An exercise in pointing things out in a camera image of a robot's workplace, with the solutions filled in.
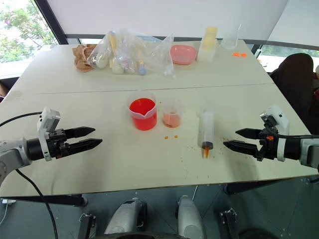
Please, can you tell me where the black metal bracket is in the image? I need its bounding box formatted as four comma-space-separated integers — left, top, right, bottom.
219, 208, 242, 239
78, 213, 97, 239

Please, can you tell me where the small beaker with red liquid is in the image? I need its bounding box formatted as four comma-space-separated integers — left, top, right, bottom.
161, 98, 185, 129

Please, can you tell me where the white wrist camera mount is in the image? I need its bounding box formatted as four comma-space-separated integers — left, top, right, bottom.
259, 104, 291, 162
36, 107, 61, 162

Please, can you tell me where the black window frame post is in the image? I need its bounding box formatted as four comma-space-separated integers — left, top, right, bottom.
33, 0, 68, 46

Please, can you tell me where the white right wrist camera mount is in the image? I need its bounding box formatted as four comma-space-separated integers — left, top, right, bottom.
259, 104, 291, 162

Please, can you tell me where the small clear plastic bag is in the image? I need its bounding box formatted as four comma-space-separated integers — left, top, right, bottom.
149, 33, 176, 80

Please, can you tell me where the large beaker with red liquid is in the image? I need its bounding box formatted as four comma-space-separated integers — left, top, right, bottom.
127, 91, 159, 131

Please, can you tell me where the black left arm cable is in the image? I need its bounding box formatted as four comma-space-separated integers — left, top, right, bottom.
0, 112, 43, 127

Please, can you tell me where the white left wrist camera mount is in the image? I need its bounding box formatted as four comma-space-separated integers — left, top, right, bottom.
36, 107, 61, 162

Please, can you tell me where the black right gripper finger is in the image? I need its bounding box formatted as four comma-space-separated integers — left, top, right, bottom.
235, 127, 262, 140
222, 140, 260, 158

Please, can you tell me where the silver robot leg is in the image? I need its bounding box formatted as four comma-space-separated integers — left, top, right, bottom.
103, 197, 148, 236
176, 195, 208, 239

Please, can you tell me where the clear plastic syringe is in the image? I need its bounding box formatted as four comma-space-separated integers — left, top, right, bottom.
197, 109, 215, 159

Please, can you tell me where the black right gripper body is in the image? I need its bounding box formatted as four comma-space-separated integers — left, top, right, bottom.
256, 120, 279, 162

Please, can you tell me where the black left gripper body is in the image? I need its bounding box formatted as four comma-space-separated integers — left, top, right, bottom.
47, 128, 72, 159

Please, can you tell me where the empty clear beaker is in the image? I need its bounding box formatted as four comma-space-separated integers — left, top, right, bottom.
220, 23, 243, 50

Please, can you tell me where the white and yellow container stack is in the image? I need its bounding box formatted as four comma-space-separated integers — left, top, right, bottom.
196, 26, 219, 63

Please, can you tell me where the cream squat bottle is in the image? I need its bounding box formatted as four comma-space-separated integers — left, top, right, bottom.
111, 58, 125, 75

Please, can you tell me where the pink plastic bowl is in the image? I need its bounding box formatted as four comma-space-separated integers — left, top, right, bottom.
170, 44, 198, 66

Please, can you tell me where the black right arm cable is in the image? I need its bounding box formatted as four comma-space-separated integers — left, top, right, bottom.
276, 133, 319, 139

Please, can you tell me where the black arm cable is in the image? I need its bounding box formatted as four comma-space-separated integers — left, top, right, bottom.
276, 133, 319, 139
0, 112, 43, 127

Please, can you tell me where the person in dark clothing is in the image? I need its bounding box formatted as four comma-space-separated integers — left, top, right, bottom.
270, 52, 319, 135

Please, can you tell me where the pale blue bulb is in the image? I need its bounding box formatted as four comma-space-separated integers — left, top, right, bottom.
137, 61, 148, 76

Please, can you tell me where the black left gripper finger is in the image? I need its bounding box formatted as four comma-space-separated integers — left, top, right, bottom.
68, 138, 103, 155
65, 126, 96, 139

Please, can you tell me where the large clear plastic bag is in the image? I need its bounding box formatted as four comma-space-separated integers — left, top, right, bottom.
85, 28, 148, 76

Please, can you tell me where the black hanging cable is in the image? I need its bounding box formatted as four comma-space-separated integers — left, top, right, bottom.
14, 168, 60, 239

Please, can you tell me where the black table frame beam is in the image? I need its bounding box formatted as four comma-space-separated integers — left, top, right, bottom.
0, 195, 88, 208

